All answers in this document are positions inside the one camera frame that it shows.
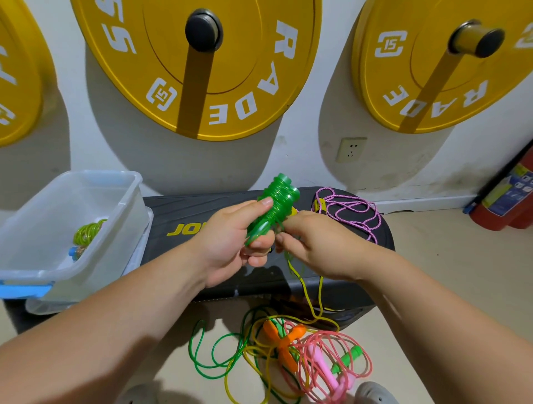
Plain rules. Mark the person's right hand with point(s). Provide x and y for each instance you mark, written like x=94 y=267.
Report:
x=329 y=246

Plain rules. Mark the person's left hand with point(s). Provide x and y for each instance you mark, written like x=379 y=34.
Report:
x=225 y=246

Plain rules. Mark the clear plastic storage bin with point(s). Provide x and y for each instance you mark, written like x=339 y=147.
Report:
x=54 y=212

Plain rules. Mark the person's right forearm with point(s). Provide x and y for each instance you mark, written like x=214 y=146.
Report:
x=462 y=329

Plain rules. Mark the person's left forearm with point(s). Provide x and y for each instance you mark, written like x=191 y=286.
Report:
x=87 y=337

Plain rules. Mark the person's left grey shoe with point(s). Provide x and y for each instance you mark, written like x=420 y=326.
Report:
x=140 y=394

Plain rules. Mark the black aerobic step platform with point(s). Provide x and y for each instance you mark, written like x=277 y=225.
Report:
x=166 y=208

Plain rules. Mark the translucent plastic lid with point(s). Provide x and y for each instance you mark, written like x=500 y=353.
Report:
x=143 y=250

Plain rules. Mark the red fire extinguisher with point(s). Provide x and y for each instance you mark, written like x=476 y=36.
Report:
x=504 y=200

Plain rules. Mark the large yellow weight plate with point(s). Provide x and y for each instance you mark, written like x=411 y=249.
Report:
x=258 y=66

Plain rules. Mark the blue plastic piece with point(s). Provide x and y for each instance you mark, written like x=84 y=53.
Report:
x=23 y=290

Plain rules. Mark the black plate peg cap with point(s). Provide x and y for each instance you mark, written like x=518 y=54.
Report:
x=204 y=30

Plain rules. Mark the white wall socket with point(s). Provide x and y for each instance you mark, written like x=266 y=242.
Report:
x=351 y=150

